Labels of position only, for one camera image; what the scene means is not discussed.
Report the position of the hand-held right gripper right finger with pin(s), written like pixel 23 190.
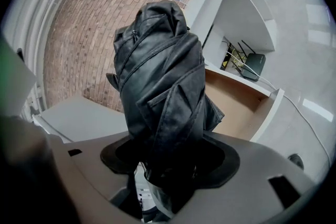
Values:
pixel 252 181

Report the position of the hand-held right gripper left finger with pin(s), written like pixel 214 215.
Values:
pixel 86 162

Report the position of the black cloth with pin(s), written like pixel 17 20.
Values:
pixel 162 73

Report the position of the white desk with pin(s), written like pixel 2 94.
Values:
pixel 236 8

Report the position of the white low box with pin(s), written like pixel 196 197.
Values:
pixel 84 120

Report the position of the black router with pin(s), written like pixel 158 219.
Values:
pixel 253 68

